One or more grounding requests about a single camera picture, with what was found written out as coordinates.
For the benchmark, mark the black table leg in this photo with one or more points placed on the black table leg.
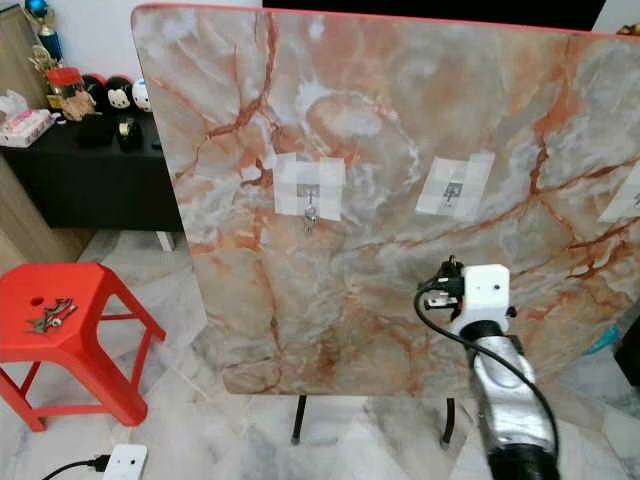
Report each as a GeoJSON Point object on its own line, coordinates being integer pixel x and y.
{"type": "Point", "coordinates": [298, 420]}
{"type": "Point", "coordinates": [448, 423]}

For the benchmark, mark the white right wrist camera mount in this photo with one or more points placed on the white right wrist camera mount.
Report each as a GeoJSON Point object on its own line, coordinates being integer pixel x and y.
{"type": "Point", "coordinates": [485, 290]}

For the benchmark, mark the gold trophy with blue ball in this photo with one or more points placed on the gold trophy with blue ball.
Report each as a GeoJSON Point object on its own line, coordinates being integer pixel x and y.
{"type": "Point", "coordinates": [50, 45]}

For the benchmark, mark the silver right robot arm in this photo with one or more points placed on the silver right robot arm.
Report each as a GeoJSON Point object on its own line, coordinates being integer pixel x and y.
{"type": "Point", "coordinates": [510, 410]}

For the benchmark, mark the marble pattern table top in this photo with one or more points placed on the marble pattern table top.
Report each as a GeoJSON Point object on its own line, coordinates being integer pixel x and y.
{"type": "Point", "coordinates": [360, 320]}

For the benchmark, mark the white blue round doll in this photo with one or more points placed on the white blue round doll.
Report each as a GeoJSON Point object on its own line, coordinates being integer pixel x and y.
{"type": "Point", "coordinates": [140, 95]}

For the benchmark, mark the black haired round doll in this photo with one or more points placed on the black haired round doll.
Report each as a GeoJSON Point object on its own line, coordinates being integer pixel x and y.
{"type": "Point", "coordinates": [118, 95]}

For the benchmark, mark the pink tissue pack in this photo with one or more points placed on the pink tissue pack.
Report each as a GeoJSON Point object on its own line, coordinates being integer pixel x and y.
{"type": "Point", "coordinates": [25, 127]}

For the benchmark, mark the black low bench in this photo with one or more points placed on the black low bench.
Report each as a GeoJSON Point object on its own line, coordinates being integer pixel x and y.
{"type": "Point", "coordinates": [80, 185]}

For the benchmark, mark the black wallet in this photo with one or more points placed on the black wallet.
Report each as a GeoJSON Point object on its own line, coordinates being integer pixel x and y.
{"type": "Point", "coordinates": [93, 132]}

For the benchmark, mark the red plastic stool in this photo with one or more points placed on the red plastic stool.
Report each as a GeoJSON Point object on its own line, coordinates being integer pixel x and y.
{"type": "Point", "coordinates": [110, 300]}

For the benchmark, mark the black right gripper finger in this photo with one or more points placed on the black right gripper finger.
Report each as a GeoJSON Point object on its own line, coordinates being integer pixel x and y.
{"type": "Point", "coordinates": [428, 284]}

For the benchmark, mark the light wooden cabinet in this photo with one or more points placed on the light wooden cabinet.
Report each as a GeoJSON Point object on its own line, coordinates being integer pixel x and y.
{"type": "Point", "coordinates": [20, 230]}

